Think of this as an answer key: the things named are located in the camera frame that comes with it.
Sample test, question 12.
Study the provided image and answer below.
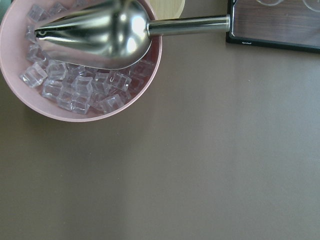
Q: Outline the pink bowl with ice cubes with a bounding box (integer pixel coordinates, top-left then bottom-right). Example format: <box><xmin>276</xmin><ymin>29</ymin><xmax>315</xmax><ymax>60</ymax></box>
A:
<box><xmin>0</xmin><ymin>0</ymin><xmax>163</xmax><ymax>123</ymax></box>

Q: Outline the steel ice scoop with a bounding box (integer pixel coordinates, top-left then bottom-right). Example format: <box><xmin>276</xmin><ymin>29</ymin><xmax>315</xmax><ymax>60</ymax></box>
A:
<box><xmin>34</xmin><ymin>0</ymin><xmax>231</xmax><ymax>70</ymax></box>

